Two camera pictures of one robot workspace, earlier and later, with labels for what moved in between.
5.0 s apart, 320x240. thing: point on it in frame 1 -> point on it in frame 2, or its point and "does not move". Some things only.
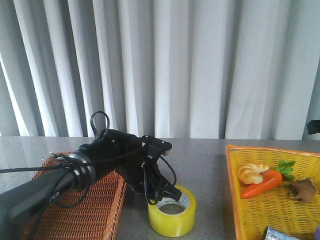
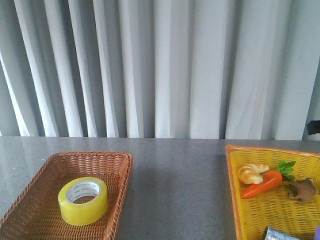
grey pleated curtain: x=171 y=69 does not move
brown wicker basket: x=92 y=213 does not move
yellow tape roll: x=174 y=225 -> x=83 y=201
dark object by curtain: x=313 y=126 does not move
